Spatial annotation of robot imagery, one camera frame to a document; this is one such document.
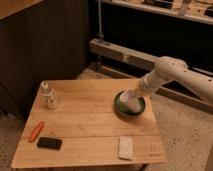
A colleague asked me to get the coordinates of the green ceramic bowl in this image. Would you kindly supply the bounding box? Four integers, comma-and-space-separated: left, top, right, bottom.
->
114, 92, 146, 117

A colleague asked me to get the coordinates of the small clear glass bottle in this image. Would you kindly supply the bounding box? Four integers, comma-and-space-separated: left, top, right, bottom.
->
40, 81, 58, 109

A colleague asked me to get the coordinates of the dark wooden cabinet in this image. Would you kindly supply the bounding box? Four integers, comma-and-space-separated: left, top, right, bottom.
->
0, 0, 89, 119

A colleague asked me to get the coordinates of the wooden folding table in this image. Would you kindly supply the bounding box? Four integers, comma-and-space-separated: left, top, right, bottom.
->
12, 79, 166, 168

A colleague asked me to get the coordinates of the wooden shelf beam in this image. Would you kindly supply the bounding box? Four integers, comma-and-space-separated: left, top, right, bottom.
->
89, 39, 213, 106

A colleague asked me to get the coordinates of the orange marker pen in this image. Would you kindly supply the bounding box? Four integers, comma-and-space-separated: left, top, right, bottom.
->
28, 121, 44, 142

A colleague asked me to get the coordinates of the metal pole stand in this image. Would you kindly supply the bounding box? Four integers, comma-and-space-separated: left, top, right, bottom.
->
98, 0, 104, 43

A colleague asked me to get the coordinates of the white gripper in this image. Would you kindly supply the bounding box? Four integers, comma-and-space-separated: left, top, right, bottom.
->
129, 84, 149, 99

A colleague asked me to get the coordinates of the upper workbench shelf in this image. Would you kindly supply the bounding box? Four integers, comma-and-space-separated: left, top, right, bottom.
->
101, 0, 213, 25

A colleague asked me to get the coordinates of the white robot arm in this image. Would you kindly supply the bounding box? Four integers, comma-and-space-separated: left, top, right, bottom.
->
130, 56, 213, 105

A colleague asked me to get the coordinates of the black smartphone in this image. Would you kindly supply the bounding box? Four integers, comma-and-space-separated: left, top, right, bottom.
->
37, 137, 62, 150

